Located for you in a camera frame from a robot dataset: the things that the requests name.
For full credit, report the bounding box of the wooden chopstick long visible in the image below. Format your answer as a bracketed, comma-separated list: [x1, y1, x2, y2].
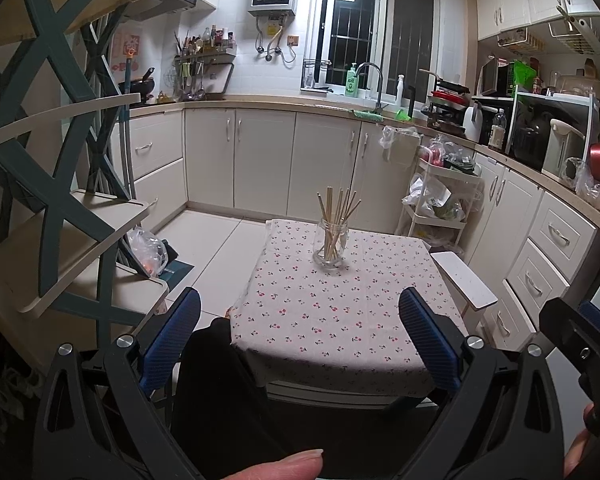
[332, 188, 351, 260]

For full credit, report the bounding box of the chrome kitchen faucet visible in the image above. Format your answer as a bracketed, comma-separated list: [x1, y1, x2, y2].
[355, 62, 387, 114]

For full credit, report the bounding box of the right hand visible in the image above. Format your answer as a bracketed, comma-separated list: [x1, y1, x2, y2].
[564, 427, 591, 478]

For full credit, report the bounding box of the left hand thumb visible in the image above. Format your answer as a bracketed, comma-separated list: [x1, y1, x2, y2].
[226, 448, 323, 480]

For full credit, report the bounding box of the white stool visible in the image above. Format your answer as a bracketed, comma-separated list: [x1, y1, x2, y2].
[430, 252, 498, 332]

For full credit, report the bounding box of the red patterned plastic bag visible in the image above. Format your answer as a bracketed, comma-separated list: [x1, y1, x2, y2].
[126, 226, 169, 278]

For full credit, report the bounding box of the white electric kettle pot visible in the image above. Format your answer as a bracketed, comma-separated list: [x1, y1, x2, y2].
[542, 118, 585, 181]

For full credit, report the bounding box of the green and cream shelf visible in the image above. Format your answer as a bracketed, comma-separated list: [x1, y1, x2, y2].
[0, 0, 168, 368]

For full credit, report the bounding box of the cherry print tablecloth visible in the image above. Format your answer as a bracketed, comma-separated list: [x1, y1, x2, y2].
[230, 219, 465, 398]

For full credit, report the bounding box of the white rolling cart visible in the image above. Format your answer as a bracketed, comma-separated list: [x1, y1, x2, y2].
[394, 143, 483, 254]

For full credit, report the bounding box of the clear glass jar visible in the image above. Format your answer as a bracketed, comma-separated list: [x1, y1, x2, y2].
[312, 219, 349, 270]

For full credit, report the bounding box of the black microwave oven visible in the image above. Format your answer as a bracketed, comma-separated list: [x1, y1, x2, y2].
[478, 58, 515, 98]

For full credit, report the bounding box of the white spray bottle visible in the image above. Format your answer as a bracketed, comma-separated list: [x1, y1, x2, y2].
[396, 74, 405, 106]

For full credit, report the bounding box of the black wok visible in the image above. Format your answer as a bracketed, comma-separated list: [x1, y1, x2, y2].
[130, 67, 155, 103]

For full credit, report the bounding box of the green dish soap bottle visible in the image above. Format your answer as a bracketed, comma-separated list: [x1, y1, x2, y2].
[344, 63, 358, 98]

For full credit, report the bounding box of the range hood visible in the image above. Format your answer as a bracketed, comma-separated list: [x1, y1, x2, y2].
[123, 0, 197, 22]

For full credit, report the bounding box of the wall spice rack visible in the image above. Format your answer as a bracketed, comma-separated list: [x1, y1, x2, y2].
[173, 25, 237, 102]

